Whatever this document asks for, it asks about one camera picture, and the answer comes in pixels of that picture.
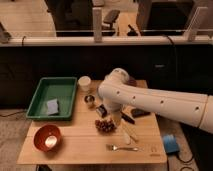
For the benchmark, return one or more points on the small metal cup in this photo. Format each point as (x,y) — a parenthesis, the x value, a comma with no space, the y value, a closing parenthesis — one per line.
(89,100)

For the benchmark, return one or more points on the green plastic tray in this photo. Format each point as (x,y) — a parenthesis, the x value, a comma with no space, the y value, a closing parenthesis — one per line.
(61,88)

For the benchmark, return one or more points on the cream banana peel strip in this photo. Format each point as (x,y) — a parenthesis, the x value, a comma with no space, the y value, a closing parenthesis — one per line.
(128,133)

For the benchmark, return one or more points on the wooden table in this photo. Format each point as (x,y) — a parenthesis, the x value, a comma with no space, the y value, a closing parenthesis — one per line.
(83,144)

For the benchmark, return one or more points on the blue sponge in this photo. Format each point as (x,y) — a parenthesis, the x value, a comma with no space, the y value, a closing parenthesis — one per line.
(52,107)

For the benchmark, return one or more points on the black handled knife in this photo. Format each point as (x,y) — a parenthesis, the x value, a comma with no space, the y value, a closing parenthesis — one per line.
(127,118)

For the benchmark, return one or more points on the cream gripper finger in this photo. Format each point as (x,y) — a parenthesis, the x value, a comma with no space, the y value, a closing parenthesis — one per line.
(116,117)

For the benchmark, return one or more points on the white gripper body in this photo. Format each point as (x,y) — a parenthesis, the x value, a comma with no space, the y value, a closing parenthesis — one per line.
(113,106)

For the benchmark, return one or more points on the purple grape bunch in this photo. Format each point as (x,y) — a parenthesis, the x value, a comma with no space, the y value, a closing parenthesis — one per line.
(105,126)

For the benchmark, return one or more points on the red bowl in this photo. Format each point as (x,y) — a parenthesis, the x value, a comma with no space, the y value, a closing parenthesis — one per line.
(47,138)

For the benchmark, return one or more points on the black rectangular block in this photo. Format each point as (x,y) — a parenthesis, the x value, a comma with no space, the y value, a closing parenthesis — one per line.
(138,113)

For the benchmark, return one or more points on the silver fork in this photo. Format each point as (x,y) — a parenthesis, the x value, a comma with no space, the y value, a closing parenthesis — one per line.
(115,148)

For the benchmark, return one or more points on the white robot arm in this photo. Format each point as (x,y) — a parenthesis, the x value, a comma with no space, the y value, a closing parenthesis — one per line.
(189,108)

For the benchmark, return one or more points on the white cup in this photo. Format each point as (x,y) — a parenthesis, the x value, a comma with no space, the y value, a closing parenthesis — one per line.
(84,83)

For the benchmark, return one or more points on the blue tape roll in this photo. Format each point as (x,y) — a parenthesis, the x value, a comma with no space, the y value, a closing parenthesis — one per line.
(170,144)

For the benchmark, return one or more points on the black office chair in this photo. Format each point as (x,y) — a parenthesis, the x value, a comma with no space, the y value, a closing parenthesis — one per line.
(109,20)

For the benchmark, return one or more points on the purple bowl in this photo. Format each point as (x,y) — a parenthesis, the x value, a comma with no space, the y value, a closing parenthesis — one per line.
(132,82)

